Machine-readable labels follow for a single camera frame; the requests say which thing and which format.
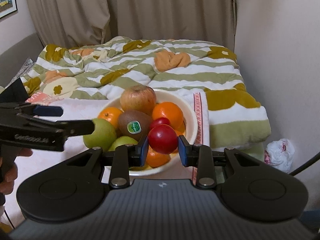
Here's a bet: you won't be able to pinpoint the white plastic bag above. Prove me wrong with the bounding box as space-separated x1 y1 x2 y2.
265 138 295 173

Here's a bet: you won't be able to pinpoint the green striped floral duvet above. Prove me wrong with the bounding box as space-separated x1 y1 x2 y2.
22 36 271 148

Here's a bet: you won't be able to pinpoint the red cherry tomato back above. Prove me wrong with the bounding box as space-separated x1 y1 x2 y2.
149 117 170 130

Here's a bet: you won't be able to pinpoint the red cherry tomato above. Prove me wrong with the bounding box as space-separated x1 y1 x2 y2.
148 124 178 154
149 117 170 130

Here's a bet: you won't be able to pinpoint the large orange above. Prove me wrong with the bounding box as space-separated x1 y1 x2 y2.
152 102 184 129
98 107 123 129

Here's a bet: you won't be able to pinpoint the grey sofa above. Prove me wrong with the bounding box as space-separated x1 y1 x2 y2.
1 33 44 87

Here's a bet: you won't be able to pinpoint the grey patterned pillow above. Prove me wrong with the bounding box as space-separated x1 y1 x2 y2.
10 57 34 83

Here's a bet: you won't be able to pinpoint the large orange front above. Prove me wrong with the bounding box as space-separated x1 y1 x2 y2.
152 102 184 129

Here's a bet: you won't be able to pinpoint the large orange back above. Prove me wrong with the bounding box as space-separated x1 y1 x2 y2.
98 107 123 129

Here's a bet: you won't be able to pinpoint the person's left hand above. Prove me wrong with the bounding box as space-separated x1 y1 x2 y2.
0 148 33 195

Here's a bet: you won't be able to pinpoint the small mandarin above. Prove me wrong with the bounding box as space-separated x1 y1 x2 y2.
146 146 171 168
175 122 185 136

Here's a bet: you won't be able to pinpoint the black cable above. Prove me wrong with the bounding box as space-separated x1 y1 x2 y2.
289 151 320 177

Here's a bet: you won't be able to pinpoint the cream plate with cartoon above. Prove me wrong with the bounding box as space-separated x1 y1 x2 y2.
98 88 199 177

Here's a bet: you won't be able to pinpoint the large red-yellow apple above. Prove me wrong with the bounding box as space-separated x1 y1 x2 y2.
120 85 157 115

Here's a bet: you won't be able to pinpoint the beige curtains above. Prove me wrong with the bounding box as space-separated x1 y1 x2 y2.
27 0 236 49

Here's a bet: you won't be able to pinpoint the green apple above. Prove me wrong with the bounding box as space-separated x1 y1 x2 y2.
83 118 117 152
108 136 138 151

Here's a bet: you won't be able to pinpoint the brown kiwi with sticker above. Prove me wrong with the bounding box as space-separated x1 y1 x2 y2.
118 110 152 141

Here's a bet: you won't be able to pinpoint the dark grey laptop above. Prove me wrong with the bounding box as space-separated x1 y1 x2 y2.
0 78 29 103

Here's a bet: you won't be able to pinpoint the red cherry tomato front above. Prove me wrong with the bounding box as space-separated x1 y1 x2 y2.
148 124 178 154

